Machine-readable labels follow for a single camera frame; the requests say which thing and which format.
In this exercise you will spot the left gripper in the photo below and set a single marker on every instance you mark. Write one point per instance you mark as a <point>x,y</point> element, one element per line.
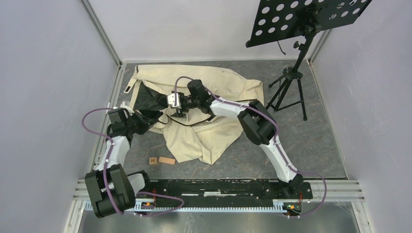
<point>145,123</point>

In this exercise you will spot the cream zip-up jacket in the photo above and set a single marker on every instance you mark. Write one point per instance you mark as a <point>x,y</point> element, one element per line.
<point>197,136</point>

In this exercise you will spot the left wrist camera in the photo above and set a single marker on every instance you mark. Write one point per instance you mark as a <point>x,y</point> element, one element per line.
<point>125,106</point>

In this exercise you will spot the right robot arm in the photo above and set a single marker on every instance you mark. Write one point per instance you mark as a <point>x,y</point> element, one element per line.
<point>256,122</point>

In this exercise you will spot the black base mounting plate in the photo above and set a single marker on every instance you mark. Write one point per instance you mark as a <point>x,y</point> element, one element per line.
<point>222,193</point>

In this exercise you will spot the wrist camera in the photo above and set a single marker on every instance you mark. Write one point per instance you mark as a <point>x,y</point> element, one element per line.
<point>125,106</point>
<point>174,99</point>

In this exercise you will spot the black perforated music stand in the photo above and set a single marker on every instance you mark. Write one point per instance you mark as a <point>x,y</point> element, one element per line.
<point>278,20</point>

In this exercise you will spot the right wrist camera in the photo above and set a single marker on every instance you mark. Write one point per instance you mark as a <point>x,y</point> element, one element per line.
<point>174,99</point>

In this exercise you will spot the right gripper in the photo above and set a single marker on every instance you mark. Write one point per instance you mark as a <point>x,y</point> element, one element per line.
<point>180,109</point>

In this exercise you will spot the aluminium frame rail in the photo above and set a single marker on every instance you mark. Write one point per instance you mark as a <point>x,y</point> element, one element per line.
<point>101,31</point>

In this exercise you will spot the white slotted cable duct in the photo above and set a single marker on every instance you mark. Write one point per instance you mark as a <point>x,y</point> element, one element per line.
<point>277,207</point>

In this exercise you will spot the wooden rectangular block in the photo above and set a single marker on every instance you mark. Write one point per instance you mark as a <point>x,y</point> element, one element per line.
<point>166,160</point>

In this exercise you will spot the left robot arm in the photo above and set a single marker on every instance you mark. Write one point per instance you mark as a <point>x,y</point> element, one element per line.
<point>110,189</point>

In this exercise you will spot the wooden letter cube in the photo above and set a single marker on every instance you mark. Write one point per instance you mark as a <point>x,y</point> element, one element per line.
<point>153,161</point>

